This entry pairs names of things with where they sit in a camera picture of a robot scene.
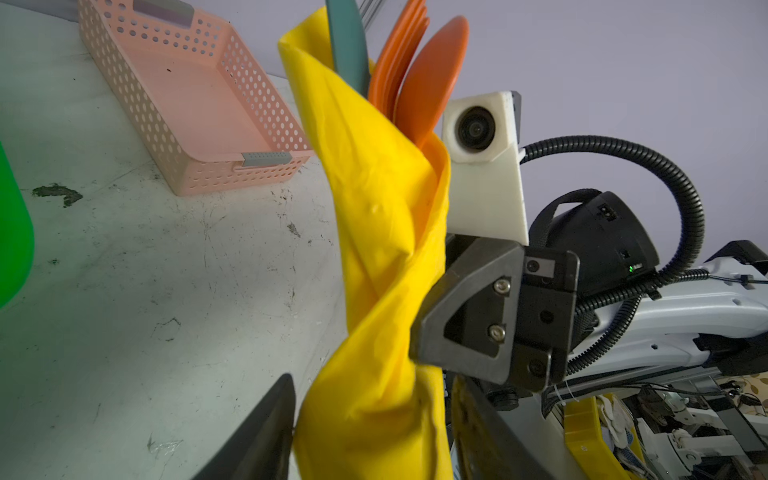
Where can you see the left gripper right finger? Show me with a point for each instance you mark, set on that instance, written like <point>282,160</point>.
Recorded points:
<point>486,448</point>

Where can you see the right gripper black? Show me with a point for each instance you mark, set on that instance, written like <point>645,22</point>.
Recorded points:
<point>467,321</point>

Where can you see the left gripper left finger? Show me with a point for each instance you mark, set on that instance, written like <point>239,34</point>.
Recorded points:
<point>260,447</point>

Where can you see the yellow paper napkin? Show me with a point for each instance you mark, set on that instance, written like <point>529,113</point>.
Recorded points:
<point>371,412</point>

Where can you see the orange plastic spoon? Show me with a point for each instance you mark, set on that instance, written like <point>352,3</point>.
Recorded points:
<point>430,80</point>

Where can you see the orange plastic fork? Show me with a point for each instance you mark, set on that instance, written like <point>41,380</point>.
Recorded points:
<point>396,56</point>

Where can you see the teal plastic knife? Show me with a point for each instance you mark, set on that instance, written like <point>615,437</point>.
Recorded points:
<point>348,43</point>

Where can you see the pink plastic basket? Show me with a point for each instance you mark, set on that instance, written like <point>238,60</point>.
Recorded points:
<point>204,108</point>

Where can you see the green plastic basket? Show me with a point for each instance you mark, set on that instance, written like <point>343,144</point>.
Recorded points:
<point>17,235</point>

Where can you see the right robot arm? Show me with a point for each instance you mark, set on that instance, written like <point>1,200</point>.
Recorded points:
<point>579,302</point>

